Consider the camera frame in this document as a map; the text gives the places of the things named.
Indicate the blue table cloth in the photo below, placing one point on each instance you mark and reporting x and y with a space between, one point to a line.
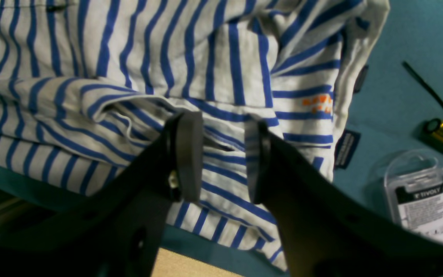
388 112

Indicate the blue white striped T-shirt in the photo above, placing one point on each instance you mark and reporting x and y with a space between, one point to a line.
86 85

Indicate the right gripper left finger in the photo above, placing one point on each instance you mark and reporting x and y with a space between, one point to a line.
116 232

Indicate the white packaged device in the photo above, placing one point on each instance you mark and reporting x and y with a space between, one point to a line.
413 188

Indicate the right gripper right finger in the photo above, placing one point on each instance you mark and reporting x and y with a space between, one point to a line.
323 232

